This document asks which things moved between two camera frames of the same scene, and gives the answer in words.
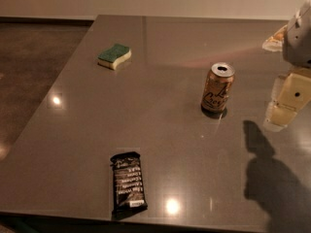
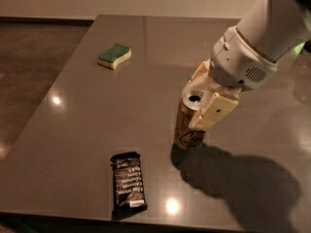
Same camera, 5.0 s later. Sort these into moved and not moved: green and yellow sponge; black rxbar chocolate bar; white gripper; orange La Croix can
Moved: white gripper; orange La Croix can
Not moved: green and yellow sponge; black rxbar chocolate bar
